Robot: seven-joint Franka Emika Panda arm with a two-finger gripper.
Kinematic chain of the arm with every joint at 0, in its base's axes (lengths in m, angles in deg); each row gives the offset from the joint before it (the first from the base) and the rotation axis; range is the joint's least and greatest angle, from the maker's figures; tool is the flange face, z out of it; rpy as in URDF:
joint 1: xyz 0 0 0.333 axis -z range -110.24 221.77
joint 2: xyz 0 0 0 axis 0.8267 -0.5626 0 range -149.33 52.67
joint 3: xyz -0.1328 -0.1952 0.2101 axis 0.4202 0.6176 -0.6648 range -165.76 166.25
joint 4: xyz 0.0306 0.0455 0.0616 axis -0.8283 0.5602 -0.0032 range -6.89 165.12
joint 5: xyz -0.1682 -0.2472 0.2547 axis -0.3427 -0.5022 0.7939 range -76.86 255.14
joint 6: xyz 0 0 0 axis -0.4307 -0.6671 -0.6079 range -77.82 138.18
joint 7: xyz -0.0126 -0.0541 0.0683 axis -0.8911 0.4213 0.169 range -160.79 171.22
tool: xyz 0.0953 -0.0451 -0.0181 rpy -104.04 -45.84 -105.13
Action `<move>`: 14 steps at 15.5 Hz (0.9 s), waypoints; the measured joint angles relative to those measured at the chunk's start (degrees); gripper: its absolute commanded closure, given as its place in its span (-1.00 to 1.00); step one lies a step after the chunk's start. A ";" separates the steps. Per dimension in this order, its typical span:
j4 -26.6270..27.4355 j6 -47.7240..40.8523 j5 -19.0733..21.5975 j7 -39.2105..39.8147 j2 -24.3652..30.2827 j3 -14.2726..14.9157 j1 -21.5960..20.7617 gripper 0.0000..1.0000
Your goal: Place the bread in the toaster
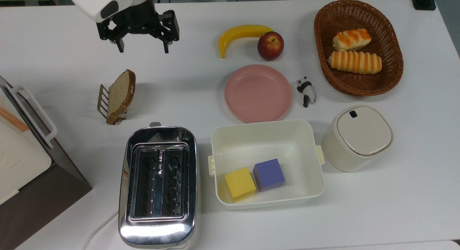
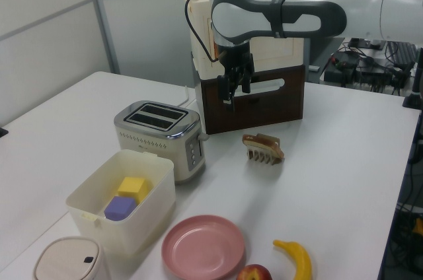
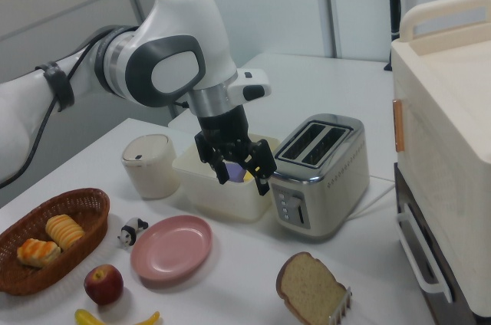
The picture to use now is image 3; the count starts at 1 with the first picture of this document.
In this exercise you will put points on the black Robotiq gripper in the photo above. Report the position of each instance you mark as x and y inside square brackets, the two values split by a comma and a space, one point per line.
[222, 125]

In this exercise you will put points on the brown bread slice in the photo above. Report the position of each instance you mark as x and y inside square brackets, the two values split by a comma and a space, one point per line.
[310, 286]

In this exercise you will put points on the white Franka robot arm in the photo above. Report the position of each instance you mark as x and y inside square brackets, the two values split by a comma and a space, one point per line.
[184, 33]

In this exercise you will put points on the chrome and cream toaster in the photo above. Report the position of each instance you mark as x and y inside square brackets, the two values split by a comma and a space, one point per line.
[337, 194]

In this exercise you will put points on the long striped bread roll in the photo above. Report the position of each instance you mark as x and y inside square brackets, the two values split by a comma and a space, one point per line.
[65, 231]

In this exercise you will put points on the short orange glazed bread roll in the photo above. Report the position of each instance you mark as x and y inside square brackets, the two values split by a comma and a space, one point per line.
[38, 254]

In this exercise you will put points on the purple foam cube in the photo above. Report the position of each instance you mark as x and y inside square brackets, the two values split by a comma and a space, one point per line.
[236, 173]

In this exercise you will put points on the yellow foam cube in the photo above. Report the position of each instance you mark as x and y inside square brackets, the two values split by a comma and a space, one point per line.
[248, 176]

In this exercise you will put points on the white plastic storage box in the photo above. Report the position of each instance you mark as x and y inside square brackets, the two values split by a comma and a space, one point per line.
[226, 202]

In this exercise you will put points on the cream lidded trash bin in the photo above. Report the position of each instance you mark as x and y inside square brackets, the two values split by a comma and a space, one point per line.
[153, 171]

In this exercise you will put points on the pink plastic plate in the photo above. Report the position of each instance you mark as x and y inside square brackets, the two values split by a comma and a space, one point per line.
[172, 248]

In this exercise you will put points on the panda figurine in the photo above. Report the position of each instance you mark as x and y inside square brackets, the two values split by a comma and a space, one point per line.
[130, 231]

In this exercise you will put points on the brown wicker basket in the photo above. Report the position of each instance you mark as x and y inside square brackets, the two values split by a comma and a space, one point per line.
[90, 206]

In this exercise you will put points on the red apple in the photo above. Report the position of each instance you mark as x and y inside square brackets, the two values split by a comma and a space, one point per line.
[103, 284]

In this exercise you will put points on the cream cabinet with brown base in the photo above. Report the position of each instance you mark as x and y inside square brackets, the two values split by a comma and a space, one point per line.
[441, 129]

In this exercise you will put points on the yellow banana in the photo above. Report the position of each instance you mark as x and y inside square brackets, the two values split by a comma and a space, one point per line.
[86, 318]

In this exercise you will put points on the black camera pole stand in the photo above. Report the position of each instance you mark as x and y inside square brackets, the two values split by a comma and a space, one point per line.
[394, 3]

